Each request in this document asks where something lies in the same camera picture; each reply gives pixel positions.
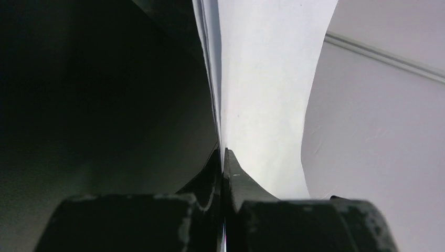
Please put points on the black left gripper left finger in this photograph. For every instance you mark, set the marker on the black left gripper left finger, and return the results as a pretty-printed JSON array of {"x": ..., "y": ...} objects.
[{"x": 188, "y": 220}]

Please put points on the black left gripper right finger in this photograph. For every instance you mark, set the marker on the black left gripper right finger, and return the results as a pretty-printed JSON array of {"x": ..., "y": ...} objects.
[{"x": 255, "y": 220}]

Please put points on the white paper stack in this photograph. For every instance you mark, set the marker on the white paper stack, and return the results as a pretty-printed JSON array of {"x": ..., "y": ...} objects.
[{"x": 261, "y": 58}]

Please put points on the blue black file folder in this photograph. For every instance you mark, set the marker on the blue black file folder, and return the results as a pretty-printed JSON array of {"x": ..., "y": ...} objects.
[{"x": 97, "y": 97}]

